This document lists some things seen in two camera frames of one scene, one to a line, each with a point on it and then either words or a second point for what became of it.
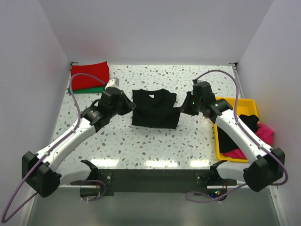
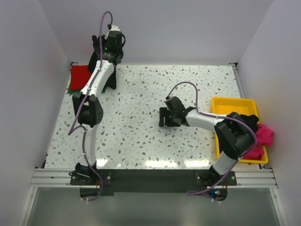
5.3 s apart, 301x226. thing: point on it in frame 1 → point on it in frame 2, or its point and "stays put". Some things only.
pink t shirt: x=264 y=131 stays put
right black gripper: x=193 y=103 → x=162 y=117
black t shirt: x=155 y=108 → x=112 y=82
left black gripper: x=121 y=101 → x=95 y=44
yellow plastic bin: x=245 y=106 stays put
